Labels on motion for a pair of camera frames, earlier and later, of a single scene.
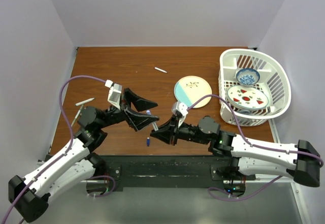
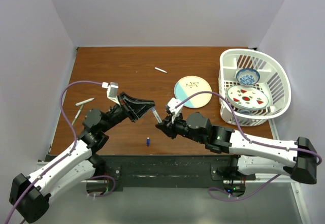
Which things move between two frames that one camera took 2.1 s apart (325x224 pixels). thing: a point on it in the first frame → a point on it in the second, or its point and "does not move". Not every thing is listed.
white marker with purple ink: (155, 126) → (156, 115)
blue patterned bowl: (248, 76) does not move
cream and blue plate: (189, 89) does not move
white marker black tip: (161, 70) does not move
